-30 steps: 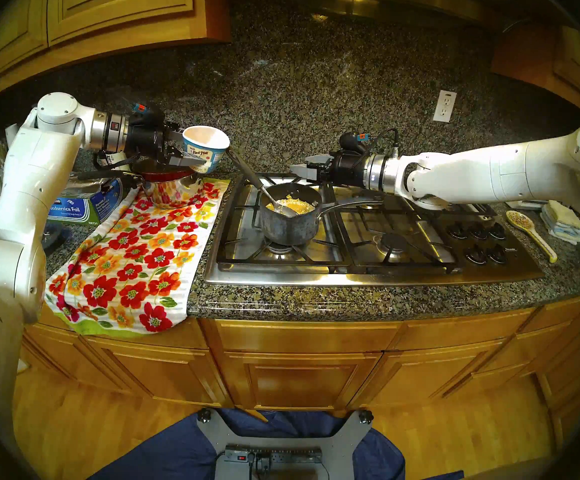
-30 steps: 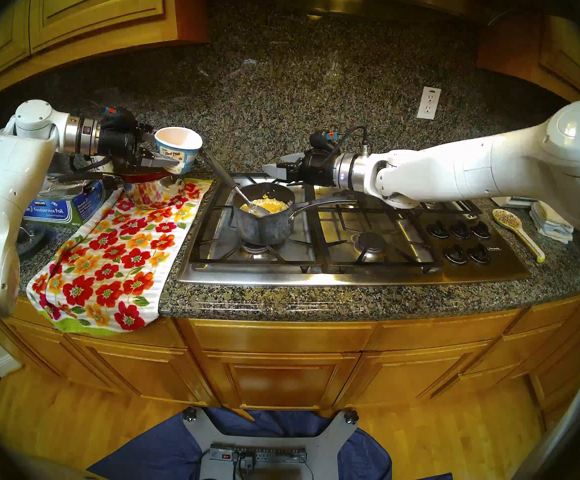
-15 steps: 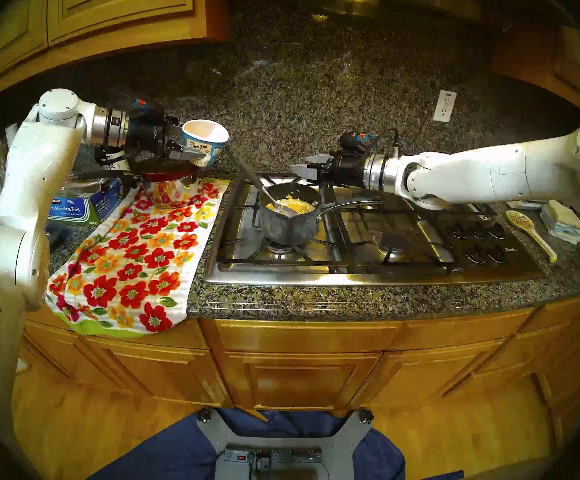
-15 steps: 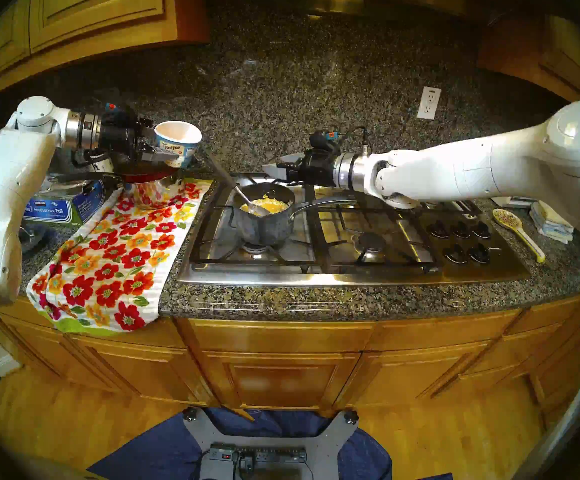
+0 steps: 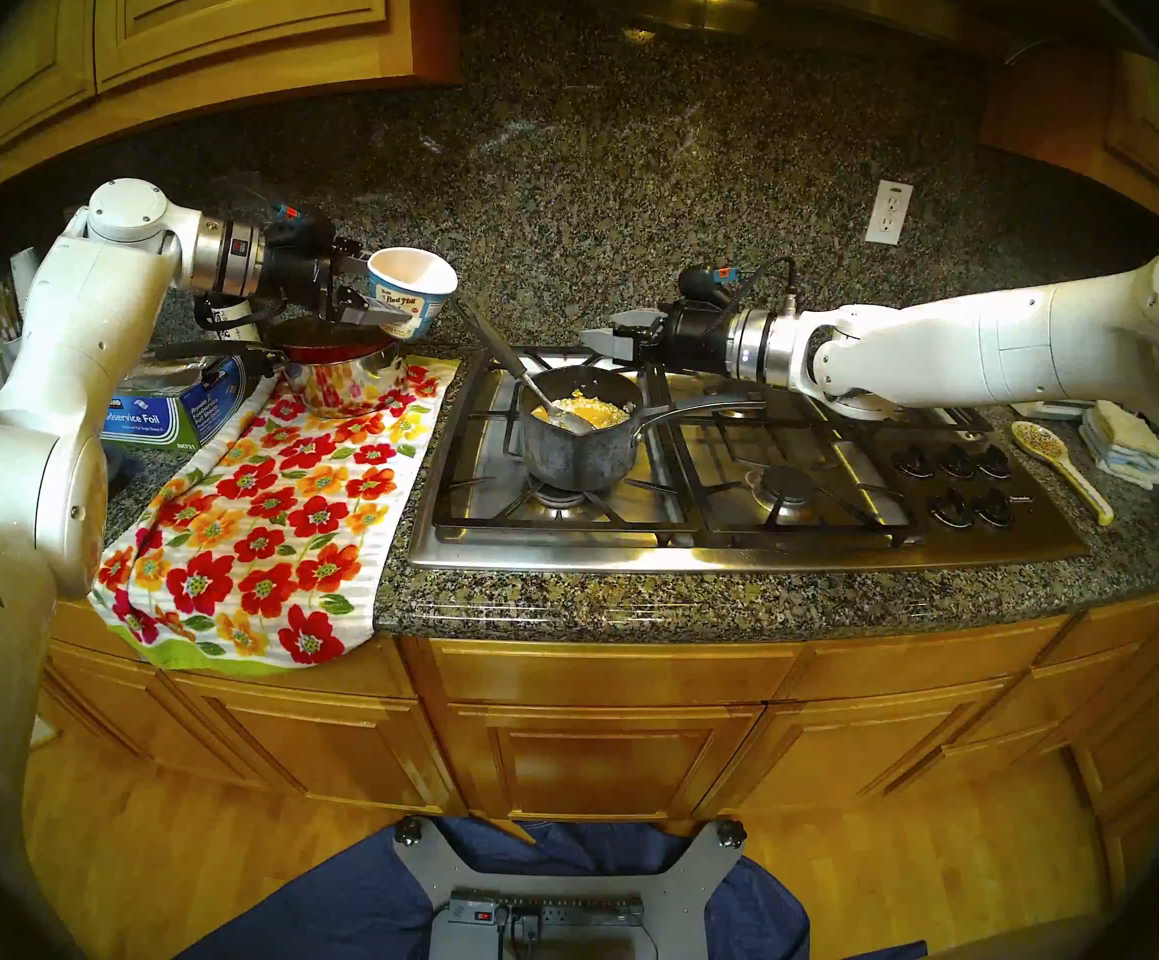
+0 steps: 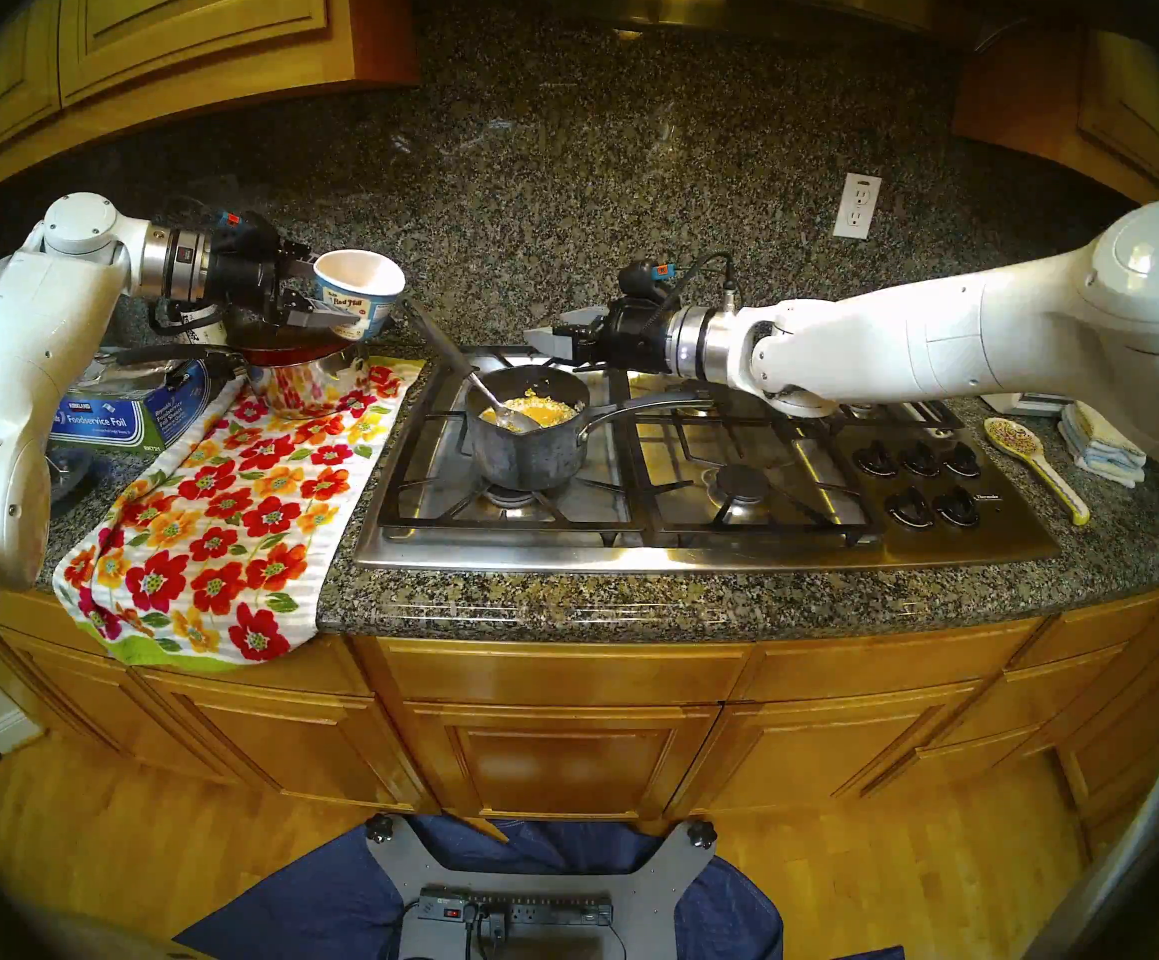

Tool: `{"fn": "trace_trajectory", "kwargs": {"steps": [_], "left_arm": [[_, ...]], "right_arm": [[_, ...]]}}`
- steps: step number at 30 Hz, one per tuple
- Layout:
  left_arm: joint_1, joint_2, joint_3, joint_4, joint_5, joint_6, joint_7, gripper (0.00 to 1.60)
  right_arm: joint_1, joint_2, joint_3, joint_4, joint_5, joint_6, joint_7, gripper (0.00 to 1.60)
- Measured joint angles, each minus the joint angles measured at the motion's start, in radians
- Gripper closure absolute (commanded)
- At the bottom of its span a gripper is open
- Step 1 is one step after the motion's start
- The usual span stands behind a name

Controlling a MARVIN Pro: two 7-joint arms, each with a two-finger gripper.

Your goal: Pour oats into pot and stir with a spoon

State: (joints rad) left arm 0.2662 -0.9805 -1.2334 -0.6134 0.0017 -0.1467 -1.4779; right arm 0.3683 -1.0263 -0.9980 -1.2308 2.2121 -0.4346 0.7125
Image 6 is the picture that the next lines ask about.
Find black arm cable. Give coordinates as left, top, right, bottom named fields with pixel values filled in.
left=144, top=296, right=231, bottom=336
left=674, top=251, right=741, bottom=314

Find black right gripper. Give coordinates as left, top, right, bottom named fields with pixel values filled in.
left=524, top=303, right=676, bottom=374

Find white countertop appliance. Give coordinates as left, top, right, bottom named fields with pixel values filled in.
left=979, top=393, right=1076, bottom=417

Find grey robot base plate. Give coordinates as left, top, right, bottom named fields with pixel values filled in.
left=364, top=813, right=719, bottom=960

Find floral kitchen towel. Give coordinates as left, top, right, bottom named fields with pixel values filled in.
left=52, top=356, right=428, bottom=669

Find folded cloth stack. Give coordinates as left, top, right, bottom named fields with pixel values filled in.
left=1057, top=400, right=1149, bottom=489

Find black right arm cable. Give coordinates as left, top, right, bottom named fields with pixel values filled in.
left=674, top=251, right=741, bottom=314

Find wooden upper cabinet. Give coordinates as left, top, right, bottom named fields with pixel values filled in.
left=954, top=28, right=1159, bottom=214
left=0, top=0, right=419, bottom=219

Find stainless steel gas cooktop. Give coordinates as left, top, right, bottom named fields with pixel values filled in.
left=354, top=343, right=1061, bottom=574

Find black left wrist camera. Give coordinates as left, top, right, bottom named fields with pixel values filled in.
left=209, top=208, right=283, bottom=254

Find grey power strip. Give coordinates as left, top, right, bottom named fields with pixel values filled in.
left=417, top=890, right=616, bottom=931

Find dark blue cloth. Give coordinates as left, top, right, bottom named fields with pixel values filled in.
left=174, top=813, right=906, bottom=960

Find steel pot with red inside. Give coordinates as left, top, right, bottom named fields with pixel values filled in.
left=109, top=313, right=373, bottom=419

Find wooden lower cabinets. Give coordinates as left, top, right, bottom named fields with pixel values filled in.
left=0, top=583, right=1159, bottom=859

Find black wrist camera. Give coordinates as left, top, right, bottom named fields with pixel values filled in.
left=209, top=208, right=283, bottom=254
left=617, top=258, right=686, bottom=309

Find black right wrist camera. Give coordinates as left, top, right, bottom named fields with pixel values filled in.
left=617, top=258, right=686, bottom=309

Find white wall outlet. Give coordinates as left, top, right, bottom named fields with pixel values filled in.
left=832, top=172, right=883, bottom=241

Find black handled metal spoon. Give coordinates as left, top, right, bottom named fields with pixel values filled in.
left=404, top=298, right=541, bottom=434

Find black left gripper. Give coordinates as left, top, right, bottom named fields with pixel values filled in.
left=204, top=223, right=367, bottom=332

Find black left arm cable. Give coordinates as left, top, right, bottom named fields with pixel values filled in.
left=144, top=296, right=231, bottom=336

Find small dark saucepan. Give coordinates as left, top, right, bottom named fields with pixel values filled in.
left=464, top=363, right=716, bottom=494

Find blue foil box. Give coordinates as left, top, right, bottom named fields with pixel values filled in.
left=47, top=353, right=213, bottom=456

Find white blue oatmeal paper cup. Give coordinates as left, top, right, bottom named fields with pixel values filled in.
left=312, top=249, right=408, bottom=342

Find black cast iron grate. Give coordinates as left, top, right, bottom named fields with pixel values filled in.
left=834, top=396, right=966, bottom=437
left=607, top=358, right=886, bottom=549
left=376, top=346, right=641, bottom=531

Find yellow ceramic spoon rest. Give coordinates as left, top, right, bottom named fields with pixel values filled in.
left=982, top=416, right=1093, bottom=527

